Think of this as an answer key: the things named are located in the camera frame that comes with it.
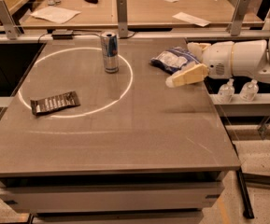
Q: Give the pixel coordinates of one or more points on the middle metal bracket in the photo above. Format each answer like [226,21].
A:
[122,18]

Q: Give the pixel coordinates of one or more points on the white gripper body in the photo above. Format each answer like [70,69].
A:
[217,61]

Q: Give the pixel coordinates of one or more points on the left metal bracket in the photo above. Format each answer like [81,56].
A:
[11,28]

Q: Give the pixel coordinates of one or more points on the white paper sheet right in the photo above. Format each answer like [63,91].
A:
[191,19]

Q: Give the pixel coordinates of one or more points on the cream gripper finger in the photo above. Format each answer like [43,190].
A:
[197,49]
[189,75]

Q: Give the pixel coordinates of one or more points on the right metal bracket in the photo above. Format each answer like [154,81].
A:
[234,28]

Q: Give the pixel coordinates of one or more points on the white paper sheet left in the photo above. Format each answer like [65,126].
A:
[55,14]

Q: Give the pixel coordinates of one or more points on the dark snack bar wrapper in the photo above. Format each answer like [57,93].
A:
[54,103]

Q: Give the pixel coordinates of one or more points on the blue white chip bag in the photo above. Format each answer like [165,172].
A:
[173,60]

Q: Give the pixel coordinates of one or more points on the white drawer cabinet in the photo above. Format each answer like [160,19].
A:
[117,198]

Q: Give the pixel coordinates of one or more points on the redbull can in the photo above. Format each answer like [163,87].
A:
[109,46]

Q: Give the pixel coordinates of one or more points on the clear sanitizer bottle right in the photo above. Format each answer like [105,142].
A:
[249,91]

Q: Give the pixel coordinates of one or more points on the clear sanitizer bottle left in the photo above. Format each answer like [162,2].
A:
[226,92]

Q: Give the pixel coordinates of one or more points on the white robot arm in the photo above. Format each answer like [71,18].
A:
[264,74]

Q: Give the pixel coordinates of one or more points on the metal bracket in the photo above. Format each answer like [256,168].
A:
[11,28]
[122,18]
[234,28]

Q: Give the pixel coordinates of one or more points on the clear sanitizer bottle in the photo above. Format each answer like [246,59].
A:
[226,92]
[249,91]

